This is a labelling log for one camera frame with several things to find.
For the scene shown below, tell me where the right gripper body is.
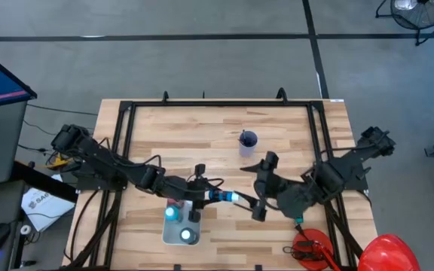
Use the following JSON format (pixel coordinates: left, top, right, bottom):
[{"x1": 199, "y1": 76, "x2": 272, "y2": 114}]
[{"x1": 252, "y1": 150, "x2": 289, "y2": 223}]

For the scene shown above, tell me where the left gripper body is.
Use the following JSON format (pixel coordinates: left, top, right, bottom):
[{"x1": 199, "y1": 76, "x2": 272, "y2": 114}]
[{"x1": 171, "y1": 163, "x2": 211, "y2": 223}]

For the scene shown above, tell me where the small light blue paint bottle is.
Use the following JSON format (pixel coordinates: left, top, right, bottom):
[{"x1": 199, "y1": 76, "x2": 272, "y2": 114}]
[{"x1": 208, "y1": 190, "x2": 240, "y2": 203}]

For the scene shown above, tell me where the lavender plastic cup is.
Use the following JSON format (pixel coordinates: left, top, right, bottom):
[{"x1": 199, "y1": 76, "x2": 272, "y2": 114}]
[{"x1": 238, "y1": 129, "x2": 258, "y2": 158}]

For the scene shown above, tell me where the large turquoise paint bottle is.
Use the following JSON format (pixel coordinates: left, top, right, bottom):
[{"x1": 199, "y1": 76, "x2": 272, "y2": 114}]
[{"x1": 164, "y1": 205, "x2": 183, "y2": 224}]

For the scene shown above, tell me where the large dark teal paint bottle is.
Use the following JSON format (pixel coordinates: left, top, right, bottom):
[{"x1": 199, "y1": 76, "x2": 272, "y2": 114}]
[{"x1": 179, "y1": 227, "x2": 199, "y2": 245}]

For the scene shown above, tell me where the white plastic tray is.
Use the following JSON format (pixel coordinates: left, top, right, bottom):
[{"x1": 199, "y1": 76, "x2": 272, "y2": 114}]
[{"x1": 162, "y1": 198, "x2": 203, "y2": 246}]

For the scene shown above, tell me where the red hard hat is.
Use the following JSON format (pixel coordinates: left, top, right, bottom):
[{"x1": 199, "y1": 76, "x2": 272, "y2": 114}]
[{"x1": 357, "y1": 233, "x2": 422, "y2": 271}]

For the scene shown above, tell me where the white paper sheet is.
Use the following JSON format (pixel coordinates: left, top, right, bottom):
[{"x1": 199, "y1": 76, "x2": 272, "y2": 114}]
[{"x1": 20, "y1": 173, "x2": 77, "y2": 233}]

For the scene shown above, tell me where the black floor fan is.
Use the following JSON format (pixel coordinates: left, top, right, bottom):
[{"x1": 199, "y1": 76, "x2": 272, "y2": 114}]
[{"x1": 374, "y1": 0, "x2": 434, "y2": 47}]

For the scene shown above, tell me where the black metal table frame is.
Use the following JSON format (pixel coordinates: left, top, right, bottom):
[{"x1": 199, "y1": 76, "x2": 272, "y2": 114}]
[{"x1": 64, "y1": 87, "x2": 365, "y2": 271}]

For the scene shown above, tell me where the yellow cable bundle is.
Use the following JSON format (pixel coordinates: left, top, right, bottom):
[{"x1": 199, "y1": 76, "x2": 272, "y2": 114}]
[{"x1": 45, "y1": 154, "x2": 75, "y2": 170}]

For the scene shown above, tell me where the black straight floor cable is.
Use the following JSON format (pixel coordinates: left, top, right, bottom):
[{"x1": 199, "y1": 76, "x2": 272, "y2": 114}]
[{"x1": 26, "y1": 103, "x2": 99, "y2": 116}]

